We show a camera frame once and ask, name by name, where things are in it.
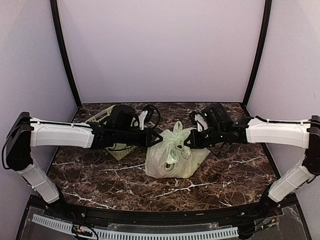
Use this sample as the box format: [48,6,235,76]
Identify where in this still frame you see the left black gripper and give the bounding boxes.
[115,126,163,147]

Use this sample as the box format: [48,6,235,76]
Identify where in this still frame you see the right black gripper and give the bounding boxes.
[184,125,225,148]

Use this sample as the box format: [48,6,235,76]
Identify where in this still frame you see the light green plastic bag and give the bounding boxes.
[144,121,210,179]

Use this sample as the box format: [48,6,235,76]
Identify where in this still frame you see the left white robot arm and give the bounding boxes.
[1,112,163,218]

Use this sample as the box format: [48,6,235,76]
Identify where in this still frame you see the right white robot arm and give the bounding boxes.
[184,114,320,217]

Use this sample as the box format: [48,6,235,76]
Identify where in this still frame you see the light green perforated basket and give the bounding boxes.
[85,104,138,161]

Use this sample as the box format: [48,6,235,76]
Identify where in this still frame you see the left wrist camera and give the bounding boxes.
[104,104,161,131]

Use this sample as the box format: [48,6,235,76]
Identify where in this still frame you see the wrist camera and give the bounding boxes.
[104,104,161,131]
[189,103,233,132]

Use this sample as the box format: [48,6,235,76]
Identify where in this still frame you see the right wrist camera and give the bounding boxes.
[189,103,233,132]

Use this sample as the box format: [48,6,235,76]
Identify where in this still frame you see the black front table rail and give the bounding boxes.
[44,201,276,233]

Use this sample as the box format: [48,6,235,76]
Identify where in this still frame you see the white slotted cable duct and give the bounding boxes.
[31,214,239,240]

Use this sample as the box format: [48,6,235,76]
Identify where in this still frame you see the right black frame post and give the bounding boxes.
[241,0,272,109]

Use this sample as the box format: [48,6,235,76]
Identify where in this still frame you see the black frame post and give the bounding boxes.
[50,0,82,109]
[241,0,272,109]

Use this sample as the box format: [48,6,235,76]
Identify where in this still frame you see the left black frame post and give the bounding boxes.
[50,0,82,109]

